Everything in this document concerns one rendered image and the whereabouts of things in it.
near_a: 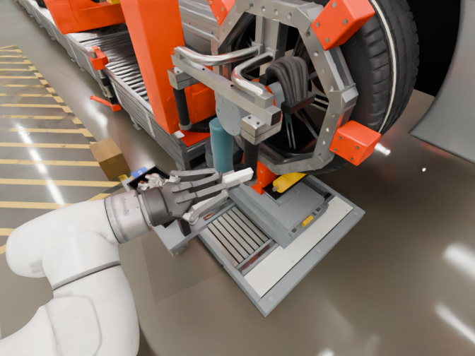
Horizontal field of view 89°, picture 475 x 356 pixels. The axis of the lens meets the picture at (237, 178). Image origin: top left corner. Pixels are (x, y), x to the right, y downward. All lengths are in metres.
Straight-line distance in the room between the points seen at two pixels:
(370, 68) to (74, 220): 0.69
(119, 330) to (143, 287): 0.95
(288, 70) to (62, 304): 0.58
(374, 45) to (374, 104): 0.14
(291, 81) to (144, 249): 1.20
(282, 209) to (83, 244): 1.00
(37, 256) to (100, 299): 0.12
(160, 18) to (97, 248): 0.84
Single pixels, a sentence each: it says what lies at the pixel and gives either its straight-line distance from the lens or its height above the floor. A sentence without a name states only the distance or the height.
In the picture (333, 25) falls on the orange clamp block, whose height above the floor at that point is 1.11.
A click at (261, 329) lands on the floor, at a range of 1.29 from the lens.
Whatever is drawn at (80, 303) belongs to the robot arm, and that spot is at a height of 0.88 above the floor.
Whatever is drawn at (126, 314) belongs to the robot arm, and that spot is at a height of 0.84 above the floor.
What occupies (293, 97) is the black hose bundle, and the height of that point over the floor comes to 0.99.
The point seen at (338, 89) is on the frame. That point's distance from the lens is 0.65.
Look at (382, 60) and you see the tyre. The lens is 0.71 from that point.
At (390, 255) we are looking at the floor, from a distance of 1.62.
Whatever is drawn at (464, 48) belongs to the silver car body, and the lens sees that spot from 0.93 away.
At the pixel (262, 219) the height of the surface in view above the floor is 0.15.
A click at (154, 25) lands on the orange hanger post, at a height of 0.99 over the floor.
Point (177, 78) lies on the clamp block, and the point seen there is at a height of 0.94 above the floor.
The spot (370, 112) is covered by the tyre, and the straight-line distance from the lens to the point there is 0.73.
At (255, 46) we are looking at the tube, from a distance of 0.77.
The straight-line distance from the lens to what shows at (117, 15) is 3.09.
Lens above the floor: 1.26
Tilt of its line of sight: 48 degrees down
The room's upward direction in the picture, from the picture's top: straight up
